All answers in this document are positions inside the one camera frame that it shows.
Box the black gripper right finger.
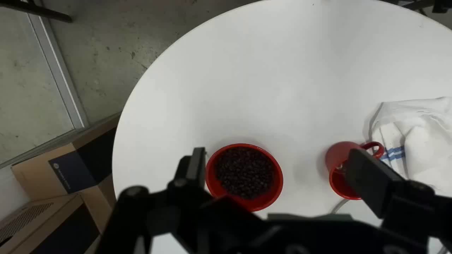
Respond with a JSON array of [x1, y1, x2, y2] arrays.
[[345, 149, 452, 252]]

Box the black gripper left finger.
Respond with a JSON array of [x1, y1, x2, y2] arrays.
[[96, 149, 244, 254]]

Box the red bowl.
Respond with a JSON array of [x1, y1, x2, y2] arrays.
[[205, 143, 284, 212]]

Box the dark coffee beans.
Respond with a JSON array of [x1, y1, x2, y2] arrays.
[[213, 149, 274, 200]]

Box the red cup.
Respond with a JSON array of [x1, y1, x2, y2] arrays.
[[325, 142, 386, 201]]

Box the white towel with blue stripes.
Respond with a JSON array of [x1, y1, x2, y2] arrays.
[[369, 98, 452, 197]]

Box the cardboard box with dark panel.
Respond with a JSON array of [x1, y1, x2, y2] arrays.
[[0, 116, 119, 254]]

